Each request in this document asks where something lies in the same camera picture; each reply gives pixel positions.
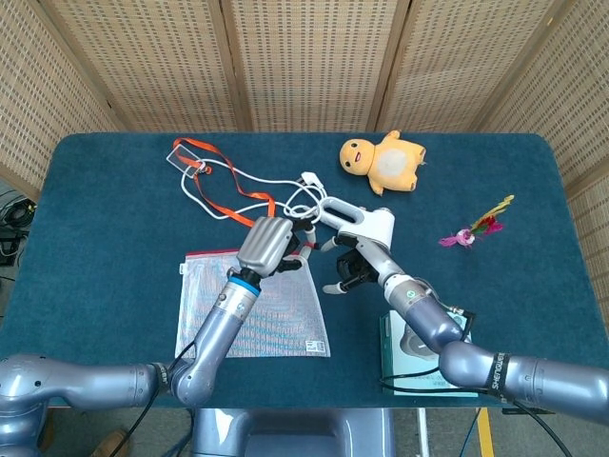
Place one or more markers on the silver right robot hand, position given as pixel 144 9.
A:
pixel 378 262

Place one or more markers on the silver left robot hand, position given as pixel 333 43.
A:
pixel 264 245

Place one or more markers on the clear mesh zipper pouch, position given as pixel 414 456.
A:
pixel 285 319

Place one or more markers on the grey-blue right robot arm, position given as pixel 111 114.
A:
pixel 537 376

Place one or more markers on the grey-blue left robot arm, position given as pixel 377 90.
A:
pixel 209 347

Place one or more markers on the green Philips product box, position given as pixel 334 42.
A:
pixel 395 340

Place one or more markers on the colourful feather shuttlecock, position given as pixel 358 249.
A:
pixel 464 238

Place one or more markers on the yellow plush toy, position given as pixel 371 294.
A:
pixel 395 164

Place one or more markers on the clear plastic badge holder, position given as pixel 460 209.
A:
pixel 183 159

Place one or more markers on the blue carpet table cover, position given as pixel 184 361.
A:
pixel 119 238

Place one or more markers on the woven rattan folding screen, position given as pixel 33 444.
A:
pixel 309 62

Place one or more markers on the grey-blue robot torso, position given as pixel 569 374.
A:
pixel 295 433

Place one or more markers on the brown shoe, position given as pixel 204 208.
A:
pixel 111 443

